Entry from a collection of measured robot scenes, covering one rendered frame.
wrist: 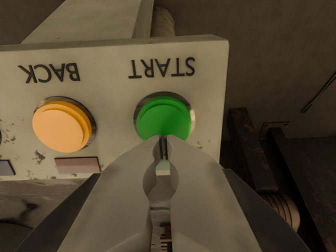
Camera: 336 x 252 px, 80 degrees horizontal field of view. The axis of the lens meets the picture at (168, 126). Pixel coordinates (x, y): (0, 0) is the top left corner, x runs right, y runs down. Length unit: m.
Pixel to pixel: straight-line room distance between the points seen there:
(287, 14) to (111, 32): 0.70
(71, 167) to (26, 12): 0.72
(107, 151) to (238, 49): 0.72
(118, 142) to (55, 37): 0.11
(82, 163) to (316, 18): 0.84
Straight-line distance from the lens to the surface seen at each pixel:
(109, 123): 0.16
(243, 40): 0.82
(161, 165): 0.17
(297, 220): 0.78
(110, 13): 0.25
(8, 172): 0.22
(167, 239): 2.45
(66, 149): 0.17
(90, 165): 0.18
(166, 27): 0.60
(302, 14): 0.87
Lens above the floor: 0.71
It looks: 43 degrees down
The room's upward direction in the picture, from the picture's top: 179 degrees clockwise
